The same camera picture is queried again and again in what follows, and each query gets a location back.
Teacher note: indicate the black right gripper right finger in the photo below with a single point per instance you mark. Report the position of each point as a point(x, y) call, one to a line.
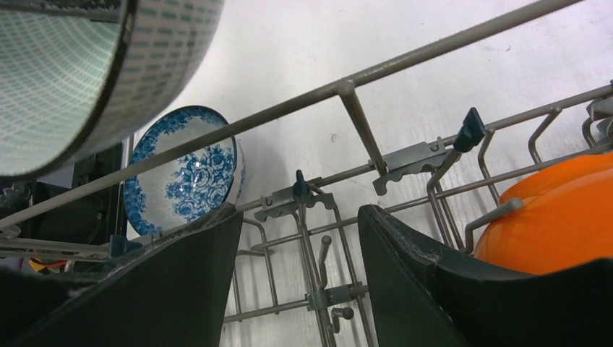
point(424, 293)

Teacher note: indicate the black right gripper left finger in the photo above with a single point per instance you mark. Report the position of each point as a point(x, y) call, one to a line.
point(170, 292)

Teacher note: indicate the blue white patterned bowl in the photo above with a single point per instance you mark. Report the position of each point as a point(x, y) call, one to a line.
point(187, 188)

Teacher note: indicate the white bowl orange outside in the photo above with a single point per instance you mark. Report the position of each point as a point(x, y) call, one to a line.
point(565, 220)

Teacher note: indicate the pale celadon bowl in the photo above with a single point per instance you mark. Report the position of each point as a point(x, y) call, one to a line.
point(77, 77)

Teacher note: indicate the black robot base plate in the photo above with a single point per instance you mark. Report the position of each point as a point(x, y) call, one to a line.
point(90, 220)

